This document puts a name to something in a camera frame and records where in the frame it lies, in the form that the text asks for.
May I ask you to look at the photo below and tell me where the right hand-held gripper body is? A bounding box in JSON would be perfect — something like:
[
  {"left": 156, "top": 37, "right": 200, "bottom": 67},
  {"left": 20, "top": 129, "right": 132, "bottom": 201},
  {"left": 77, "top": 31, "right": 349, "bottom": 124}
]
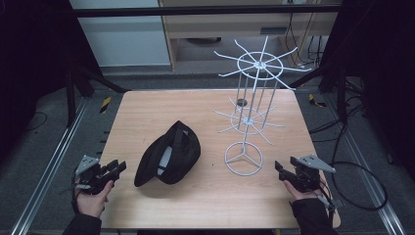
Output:
[{"left": 289, "top": 154, "right": 337, "bottom": 194}]

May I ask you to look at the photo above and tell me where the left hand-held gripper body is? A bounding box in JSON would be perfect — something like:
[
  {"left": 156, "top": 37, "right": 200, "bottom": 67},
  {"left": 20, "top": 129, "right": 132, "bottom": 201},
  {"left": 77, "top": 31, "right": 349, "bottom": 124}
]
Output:
[{"left": 73, "top": 155, "right": 114, "bottom": 196}]

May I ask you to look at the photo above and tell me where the person's right hand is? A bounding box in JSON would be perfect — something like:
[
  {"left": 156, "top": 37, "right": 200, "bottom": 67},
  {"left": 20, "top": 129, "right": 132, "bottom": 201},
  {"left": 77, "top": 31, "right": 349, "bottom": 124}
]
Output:
[{"left": 282, "top": 179, "right": 322, "bottom": 202}]

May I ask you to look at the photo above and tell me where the person's left hand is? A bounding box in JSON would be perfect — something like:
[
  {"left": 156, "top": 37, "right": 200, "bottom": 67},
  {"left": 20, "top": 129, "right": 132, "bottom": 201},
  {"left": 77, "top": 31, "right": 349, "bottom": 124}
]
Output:
[{"left": 74, "top": 179, "right": 115, "bottom": 219}]

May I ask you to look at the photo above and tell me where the black cap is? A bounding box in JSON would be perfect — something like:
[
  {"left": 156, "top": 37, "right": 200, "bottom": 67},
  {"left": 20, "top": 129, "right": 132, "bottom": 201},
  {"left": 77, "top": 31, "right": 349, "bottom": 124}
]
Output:
[{"left": 133, "top": 119, "right": 202, "bottom": 188}]

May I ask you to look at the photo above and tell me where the yellow black striped tape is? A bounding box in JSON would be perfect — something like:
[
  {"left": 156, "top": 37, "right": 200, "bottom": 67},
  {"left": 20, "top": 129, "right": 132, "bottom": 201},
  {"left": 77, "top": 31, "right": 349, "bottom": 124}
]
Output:
[
  {"left": 99, "top": 96, "right": 113, "bottom": 115},
  {"left": 307, "top": 93, "right": 328, "bottom": 109}
]

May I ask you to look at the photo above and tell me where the black metal stand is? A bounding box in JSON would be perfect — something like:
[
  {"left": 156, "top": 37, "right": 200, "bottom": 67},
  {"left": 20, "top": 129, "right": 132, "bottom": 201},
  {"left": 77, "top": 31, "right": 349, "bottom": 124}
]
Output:
[
  {"left": 288, "top": 62, "right": 350, "bottom": 125},
  {"left": 63, "top": 62, "right": 131, "bottom": 128}
]

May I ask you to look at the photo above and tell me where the white cabinet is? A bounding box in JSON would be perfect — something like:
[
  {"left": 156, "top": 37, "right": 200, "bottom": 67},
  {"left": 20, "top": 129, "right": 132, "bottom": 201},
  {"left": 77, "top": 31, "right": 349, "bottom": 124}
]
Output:
[{"left": 69, "top": 0, "right": 172, "bottom": 68}]

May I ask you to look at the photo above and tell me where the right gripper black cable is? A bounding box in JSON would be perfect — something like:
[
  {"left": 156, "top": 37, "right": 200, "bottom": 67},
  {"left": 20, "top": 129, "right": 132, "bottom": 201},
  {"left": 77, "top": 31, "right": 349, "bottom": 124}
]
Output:
[{"left": 317, "top": 182, "right": 346, "bottom": 226}]

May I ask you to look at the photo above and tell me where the aluminium floor rail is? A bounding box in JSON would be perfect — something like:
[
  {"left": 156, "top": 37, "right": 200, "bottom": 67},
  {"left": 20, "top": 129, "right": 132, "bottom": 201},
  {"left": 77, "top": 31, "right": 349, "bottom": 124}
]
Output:
[
  {"left": 10, "top": 97, "right": 90, "bottom": 235},
  {"left": 321, "top": 92, "right": 408, "bottom": 235}
]

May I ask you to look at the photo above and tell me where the bundle of black floor cables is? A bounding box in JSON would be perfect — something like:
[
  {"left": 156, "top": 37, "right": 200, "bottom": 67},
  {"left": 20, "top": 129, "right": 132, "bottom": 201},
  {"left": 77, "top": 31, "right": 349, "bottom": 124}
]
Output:
[{"left": 307, "top": 77, "right": 370, "bottom": 145}]

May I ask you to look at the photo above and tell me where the white wire display rack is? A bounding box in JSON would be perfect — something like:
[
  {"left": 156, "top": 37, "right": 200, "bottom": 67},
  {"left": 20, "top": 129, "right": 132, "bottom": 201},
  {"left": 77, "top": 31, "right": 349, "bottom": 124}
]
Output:
[{"left": 212, "top": 35, "right": 313, "bottom": 177}]

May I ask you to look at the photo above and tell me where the black looped cable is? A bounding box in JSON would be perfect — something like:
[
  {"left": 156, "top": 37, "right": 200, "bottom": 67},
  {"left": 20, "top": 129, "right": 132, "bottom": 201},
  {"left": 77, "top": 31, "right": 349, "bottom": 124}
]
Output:
[{"left": 330, "top": 161, "right": 390, "bottom": 212}]

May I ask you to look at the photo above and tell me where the thin black floor cable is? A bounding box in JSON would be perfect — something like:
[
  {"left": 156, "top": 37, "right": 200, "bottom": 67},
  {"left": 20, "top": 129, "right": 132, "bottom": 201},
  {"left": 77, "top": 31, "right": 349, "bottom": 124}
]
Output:
[{"left": 23, "top": 111, "right": 49, "bottom": 133}]

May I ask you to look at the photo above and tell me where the black horizontal frame bar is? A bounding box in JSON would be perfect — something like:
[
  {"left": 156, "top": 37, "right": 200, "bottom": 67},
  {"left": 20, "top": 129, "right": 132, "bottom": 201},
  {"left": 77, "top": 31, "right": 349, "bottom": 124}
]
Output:
[{"left": 69, "top": 4, "right": 344, "bottom": 19}]

